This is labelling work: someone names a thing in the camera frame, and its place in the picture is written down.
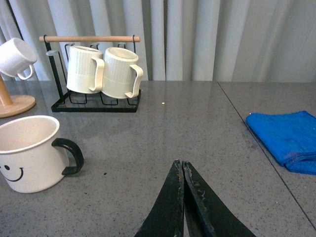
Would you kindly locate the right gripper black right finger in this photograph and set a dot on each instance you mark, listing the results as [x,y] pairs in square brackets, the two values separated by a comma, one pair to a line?
[206,214]

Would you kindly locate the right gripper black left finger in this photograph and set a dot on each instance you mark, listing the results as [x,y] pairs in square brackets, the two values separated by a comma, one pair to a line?
[166,219]

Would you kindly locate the blue folded cloth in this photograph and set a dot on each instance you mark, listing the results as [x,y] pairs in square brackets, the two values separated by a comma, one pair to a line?
[290,138]

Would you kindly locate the white smiley face mug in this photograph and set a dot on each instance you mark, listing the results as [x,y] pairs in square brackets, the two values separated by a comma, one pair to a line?
[34,156]

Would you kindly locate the right cream ribbed mug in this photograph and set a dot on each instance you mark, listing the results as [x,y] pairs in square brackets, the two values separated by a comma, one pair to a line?
[122,75]

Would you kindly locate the cream ribbed mug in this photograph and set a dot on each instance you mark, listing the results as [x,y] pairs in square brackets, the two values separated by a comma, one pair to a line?
[85,70]
[122,75]

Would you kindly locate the left cream ribbed mug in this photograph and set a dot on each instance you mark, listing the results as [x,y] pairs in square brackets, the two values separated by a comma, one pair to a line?
[85,70]

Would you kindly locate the wooden mug tree stand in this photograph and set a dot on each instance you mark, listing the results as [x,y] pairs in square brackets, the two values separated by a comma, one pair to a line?
[13,105]

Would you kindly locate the small white hanging mug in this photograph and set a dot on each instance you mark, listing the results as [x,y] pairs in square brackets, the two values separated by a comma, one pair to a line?
[17,59]

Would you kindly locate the black wire mug rack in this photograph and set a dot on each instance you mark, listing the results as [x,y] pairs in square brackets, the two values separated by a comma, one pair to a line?
[71,101]

